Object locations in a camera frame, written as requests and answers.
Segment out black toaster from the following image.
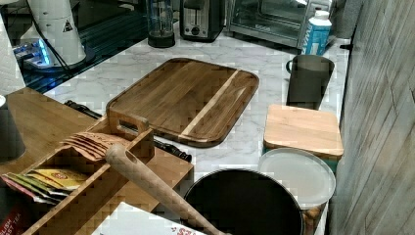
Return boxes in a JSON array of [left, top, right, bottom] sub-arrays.
[[179, 0, 226, 42]]

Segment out brown paper tea packets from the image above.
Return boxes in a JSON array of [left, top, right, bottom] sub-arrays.
[[62, 132, 130, 162]]

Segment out black utensil pot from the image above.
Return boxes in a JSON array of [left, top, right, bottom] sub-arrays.
[[184, 169, 303, 235]]

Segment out wooden spoon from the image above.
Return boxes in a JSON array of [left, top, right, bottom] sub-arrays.
[[105, 144, 230, 235]]

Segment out wooden cutting board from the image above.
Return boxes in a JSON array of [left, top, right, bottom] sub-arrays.
[[107, 58, 259, 148]]

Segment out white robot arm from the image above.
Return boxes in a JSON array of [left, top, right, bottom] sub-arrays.
[[1, 0, 87, 94]]

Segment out red english breakfast tea box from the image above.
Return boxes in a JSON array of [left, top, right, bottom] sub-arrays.
[[0, 205, 31, 235]]

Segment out clear jar with white lid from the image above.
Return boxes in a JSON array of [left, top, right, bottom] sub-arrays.
[[257, 148, 336, 235]]

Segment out blue white bottle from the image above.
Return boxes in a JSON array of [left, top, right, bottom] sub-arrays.
[[301, 10, 332, 56]]

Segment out dark grey cup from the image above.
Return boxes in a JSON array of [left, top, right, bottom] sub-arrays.
[[286, 55, 335, 110]]

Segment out dark spice bottle white cap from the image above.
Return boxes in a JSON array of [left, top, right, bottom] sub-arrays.
[[0, 95, 25, 164]]

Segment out wooden tea organizer box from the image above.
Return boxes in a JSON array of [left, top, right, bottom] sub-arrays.
[[23, 113, 155, 235]]

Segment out black blender jar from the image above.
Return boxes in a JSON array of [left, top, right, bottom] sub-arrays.
[[146, 0, 175, 48]]

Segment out silver toaster oven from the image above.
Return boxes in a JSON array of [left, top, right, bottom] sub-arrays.
[[227, 0, 335, 49]]

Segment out yellow green tea packets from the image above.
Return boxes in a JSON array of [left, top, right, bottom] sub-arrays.
[[1, 168, 88, 205]]

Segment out teal canister with wooden lid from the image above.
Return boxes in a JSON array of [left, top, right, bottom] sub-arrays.
[[263, 104, 344, 172]]

